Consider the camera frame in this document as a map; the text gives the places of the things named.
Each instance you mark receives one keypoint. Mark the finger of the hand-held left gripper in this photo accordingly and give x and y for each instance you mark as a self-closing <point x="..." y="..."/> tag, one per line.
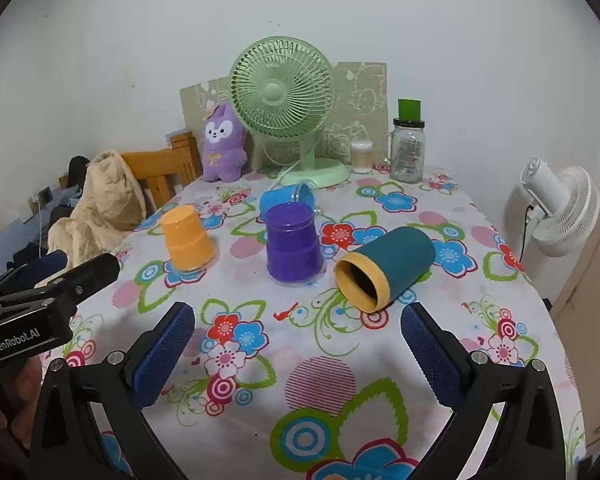
<point x="25" y="274"/>
<point x="92" y="274"/>

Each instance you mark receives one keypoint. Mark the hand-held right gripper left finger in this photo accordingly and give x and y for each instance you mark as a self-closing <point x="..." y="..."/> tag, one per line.
<point x="166" y="355"/>

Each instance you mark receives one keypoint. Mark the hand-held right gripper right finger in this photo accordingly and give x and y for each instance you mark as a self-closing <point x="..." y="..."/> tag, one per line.
<point x="430" y="355"/>

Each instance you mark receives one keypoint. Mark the teal cup with yellow rim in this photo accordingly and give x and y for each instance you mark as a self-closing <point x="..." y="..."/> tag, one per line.
<point x="400" y="260"/>

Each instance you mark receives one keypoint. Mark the orange plastic cup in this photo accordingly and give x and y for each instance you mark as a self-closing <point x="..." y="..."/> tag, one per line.
<point x="186" y="240"/>

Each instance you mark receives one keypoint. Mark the purple plastic cup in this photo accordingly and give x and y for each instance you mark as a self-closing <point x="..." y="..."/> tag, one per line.
<point x="292" y="245"/>

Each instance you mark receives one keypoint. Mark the blue plastic cup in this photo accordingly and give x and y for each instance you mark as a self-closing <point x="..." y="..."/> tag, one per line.
<point x="279" y="197"/>

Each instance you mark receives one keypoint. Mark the person's left hand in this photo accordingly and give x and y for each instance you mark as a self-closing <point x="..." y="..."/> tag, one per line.
<point x="0" y="410"/>

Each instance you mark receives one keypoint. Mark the pile of dark clothes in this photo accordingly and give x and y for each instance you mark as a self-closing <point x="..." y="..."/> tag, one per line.
<point x="15" y="255"/>

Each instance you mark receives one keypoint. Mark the floral tablecloth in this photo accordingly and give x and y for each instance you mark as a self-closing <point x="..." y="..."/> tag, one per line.
<point x="365" y="345"/>

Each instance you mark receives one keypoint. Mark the beige cloth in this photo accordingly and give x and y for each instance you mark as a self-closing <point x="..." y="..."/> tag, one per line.
<point x="100" y="195"/>

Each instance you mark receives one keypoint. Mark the black bag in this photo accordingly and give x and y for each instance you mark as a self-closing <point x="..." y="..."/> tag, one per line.
<point x="75" y="172"/>

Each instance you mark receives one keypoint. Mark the wooden chair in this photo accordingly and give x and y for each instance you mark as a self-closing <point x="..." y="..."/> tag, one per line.
<point x="155" y="165"/>

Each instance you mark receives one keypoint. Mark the beige wooden cabinet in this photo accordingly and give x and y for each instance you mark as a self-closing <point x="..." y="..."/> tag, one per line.
<point x="592" y="310"/>

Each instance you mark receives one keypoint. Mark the purple plush toy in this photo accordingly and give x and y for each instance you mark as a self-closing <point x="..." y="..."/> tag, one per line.
<point x="222" y="135"/>

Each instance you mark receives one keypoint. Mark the white standing fan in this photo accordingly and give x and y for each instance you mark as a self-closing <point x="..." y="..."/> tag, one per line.
<point x="565" y="220"/>

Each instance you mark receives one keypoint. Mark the glass jar with green lid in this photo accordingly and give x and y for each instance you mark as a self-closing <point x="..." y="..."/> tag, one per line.
<point x="406" y="152"/>

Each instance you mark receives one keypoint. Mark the cotton swab jar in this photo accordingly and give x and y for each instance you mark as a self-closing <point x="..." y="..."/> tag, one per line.
<point x="361" y="157"/>

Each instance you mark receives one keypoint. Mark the green desk fan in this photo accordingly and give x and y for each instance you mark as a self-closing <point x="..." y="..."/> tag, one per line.
<point x="275" y="91"/>

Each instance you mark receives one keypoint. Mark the printed cardboard sheet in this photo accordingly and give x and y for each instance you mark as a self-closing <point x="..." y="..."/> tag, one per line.
<point x="361" y="95"/>

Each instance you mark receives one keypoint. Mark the wall power outlet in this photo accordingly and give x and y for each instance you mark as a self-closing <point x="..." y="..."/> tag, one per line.
<point x="39" y="197"/>

